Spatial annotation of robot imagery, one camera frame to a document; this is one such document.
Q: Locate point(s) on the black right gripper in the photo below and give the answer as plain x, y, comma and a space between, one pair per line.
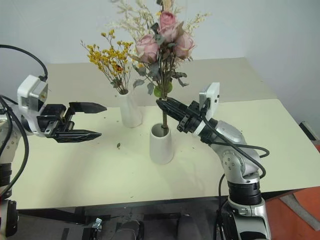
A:
191, 120

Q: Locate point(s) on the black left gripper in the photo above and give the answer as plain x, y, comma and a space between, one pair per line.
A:
53, 117

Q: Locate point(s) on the pink rose dried bouquet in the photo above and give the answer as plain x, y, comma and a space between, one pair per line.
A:
147, 46

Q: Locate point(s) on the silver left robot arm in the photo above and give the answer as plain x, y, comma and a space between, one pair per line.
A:
6, 147

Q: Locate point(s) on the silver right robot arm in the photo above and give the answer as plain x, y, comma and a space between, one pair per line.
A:
230, 132

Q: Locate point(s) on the yellow dried flower bouquet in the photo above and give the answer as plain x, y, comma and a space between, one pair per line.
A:
110, 56

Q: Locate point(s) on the white cylindrical vase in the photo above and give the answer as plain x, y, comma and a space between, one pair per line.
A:
161, 150

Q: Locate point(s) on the small fallen dried leaf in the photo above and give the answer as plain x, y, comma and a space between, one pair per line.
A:
119, 145

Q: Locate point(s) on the white bottle-shaped vase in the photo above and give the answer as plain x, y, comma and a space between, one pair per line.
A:
130, 115

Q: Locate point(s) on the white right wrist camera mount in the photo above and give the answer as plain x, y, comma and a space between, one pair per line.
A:
212, 96

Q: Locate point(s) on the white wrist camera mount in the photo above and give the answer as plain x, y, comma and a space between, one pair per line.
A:
27, 85
212, 96

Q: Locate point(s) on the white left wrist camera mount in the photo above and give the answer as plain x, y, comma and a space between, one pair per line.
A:
27, 85

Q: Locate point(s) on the black table frame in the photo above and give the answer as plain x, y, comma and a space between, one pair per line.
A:
62, 212

